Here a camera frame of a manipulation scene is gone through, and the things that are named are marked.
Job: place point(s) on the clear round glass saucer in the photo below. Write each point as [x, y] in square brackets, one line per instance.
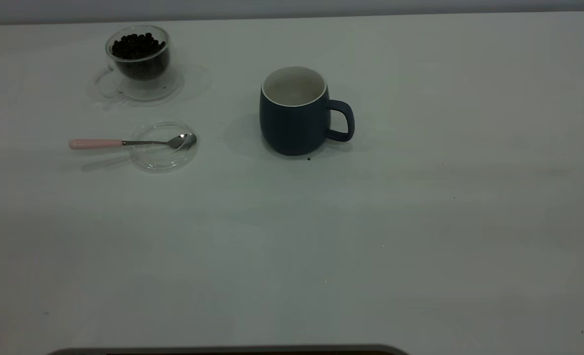
[164, 159]

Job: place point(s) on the dark coffee beans pile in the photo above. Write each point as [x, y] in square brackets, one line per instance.
[139, 54]

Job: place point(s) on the clear double-wall glass cup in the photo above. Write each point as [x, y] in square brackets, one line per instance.
[146, 86]

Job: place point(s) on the dark grey-blue ceramic mug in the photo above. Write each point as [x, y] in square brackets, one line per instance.
[294, 128]

